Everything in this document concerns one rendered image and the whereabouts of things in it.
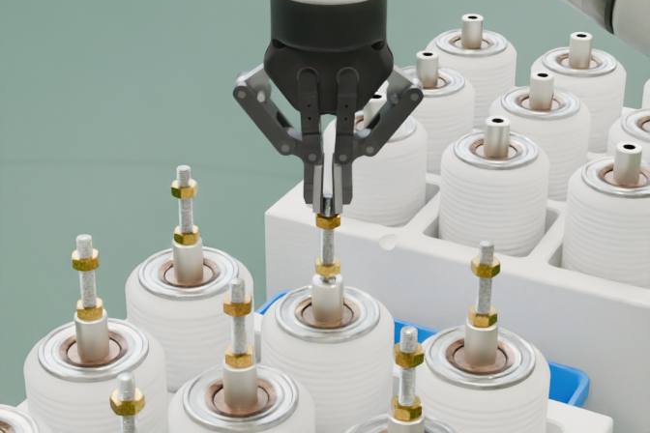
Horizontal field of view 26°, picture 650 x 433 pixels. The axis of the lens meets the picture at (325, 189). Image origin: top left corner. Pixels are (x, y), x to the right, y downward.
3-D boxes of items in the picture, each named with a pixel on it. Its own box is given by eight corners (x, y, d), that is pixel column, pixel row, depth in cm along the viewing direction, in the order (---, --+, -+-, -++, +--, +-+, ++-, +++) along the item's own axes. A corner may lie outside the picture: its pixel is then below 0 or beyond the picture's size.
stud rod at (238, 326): (235, 387, 90) (232, 285, 87) (230, 379, 91) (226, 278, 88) (250, 383, 91) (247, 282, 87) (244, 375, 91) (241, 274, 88)
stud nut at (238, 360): (229, 370, 89) (229, 360, 89) (221, 357, 90) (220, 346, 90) (258, 363, 90) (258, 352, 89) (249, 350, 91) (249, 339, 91)
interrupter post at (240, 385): (230, 418, 90) (228, 374, 89) (217, 397, 92) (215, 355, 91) (265, 408, 91) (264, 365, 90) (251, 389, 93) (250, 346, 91)
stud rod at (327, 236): (329, 285, 100) (329, 191, 97) (337, 291, 100) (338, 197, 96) (317, 289, 100) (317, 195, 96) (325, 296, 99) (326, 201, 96)
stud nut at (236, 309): (227, 320, 87) (227, 308, 87) (218, 306, 89) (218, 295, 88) (257, 312, 88) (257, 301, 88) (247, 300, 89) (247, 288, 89)
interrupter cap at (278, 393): (206, 450, 87) (206, 441, 87) (166, 386, 93) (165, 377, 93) (317, 419, 90) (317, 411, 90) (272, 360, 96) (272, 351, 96)
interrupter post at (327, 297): (326, 305, 102) (327, 266, 101) (351, 317, 101) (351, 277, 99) (304, 318, 101) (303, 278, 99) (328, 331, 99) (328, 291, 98)
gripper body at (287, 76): (257, -8, 86) (260, 132, 90) (397, -6, 86) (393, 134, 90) (266, -44, 93) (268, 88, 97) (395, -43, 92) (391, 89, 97)
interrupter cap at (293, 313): (325, 279, 106) (325, 272, 105) (401, 317, 101) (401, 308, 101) (252, 319, 101) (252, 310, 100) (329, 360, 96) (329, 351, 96)
